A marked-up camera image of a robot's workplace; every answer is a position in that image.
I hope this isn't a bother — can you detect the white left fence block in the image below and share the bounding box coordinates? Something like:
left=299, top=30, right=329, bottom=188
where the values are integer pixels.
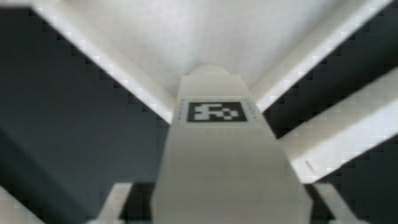
left=0, top=186, right=45, bottom=224

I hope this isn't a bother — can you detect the white desk top tray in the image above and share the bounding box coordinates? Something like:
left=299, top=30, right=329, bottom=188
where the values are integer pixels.
left=33, top=0, right=395, bottom=118

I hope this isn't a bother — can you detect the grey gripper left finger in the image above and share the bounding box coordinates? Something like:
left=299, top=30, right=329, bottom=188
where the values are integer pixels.
left=86, top=183, right=134, bottom=224

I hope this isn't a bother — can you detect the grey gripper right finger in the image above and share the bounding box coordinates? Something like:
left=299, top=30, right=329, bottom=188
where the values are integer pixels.
left=313, top=183, right=370, bottom=224

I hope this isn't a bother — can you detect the white front fence bar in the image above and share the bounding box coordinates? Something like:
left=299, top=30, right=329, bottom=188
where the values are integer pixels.
left=280, top=68, right=398, bottom=183

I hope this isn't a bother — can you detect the white desk leg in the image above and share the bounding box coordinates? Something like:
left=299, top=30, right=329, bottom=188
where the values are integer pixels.
left=152, top=65, right=313, bottom=224

